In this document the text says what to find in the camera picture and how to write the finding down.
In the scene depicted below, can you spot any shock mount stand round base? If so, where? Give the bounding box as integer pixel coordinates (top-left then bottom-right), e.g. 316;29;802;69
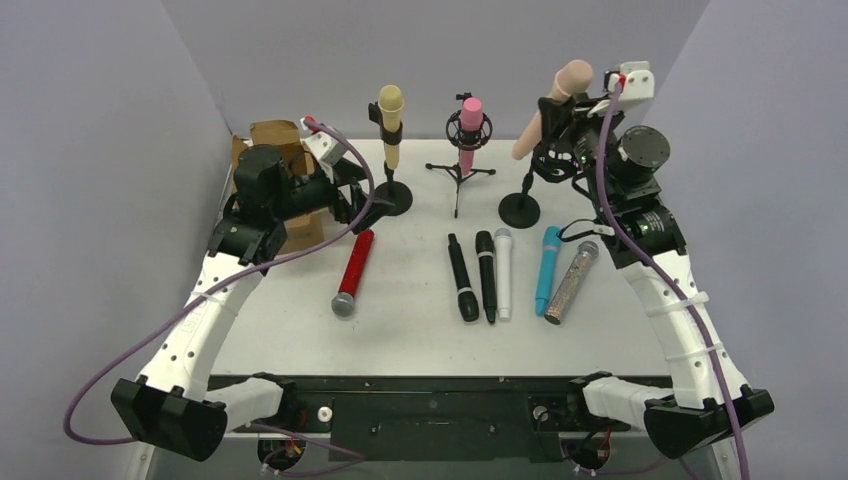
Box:
498;142;578;231

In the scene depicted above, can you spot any red glitter microphone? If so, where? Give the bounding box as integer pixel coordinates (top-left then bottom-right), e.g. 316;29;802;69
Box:
331;229;375;318

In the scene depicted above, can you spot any peach pink microphone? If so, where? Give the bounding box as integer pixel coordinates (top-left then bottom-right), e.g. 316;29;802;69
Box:
511;59;594;160

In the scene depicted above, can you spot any clip mic stand round base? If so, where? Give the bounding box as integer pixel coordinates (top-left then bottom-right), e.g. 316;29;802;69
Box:
368;101;413;216

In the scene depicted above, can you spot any silver glitter microphone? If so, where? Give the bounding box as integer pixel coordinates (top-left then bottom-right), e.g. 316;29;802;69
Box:
543;240;599;325

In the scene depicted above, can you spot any cream white microphone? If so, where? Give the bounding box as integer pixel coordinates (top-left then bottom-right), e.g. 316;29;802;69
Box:
378;84;404;170

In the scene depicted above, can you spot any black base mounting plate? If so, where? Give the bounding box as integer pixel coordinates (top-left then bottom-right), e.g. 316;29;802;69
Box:
205;374;647;465

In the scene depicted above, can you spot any white microphone grey head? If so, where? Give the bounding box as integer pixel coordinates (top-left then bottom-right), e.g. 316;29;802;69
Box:
494;228;513;320

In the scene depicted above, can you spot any teal microphone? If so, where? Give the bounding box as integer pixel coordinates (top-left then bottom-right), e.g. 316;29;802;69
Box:
534;226;562;316

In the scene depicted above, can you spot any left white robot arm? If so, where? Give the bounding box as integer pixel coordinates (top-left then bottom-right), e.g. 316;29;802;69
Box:
111;141;391;462

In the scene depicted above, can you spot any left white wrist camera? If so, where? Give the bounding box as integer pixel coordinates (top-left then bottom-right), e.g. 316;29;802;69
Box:
302;131;348;168

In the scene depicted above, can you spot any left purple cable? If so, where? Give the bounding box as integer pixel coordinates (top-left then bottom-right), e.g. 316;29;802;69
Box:
62;119;378;479

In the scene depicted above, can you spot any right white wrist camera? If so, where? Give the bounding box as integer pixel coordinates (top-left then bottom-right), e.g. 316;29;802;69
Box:
603;61;656;112

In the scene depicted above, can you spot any purple cable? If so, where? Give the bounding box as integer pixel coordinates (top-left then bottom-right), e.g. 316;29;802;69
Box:
62;119;378;479
594;76;753;480

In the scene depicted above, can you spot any tripod shock mount stand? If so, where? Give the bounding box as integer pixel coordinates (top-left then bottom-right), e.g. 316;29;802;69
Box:
425;92;497;218

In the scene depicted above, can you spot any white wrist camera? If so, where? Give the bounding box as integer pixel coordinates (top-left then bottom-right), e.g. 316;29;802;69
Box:
302;131;348;168
603;61;656;112

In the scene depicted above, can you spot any brown cardboard box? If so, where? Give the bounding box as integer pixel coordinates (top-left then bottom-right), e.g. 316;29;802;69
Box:
231;120;326;256

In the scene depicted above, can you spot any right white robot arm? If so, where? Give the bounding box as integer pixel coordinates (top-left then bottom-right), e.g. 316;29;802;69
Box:
532;94;774;459

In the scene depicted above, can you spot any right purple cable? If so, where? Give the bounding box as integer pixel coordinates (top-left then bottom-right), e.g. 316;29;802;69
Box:
594;76;753;480

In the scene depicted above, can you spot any black microphone white ring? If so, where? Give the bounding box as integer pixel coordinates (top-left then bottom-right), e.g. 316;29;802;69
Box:
474;230;499;326

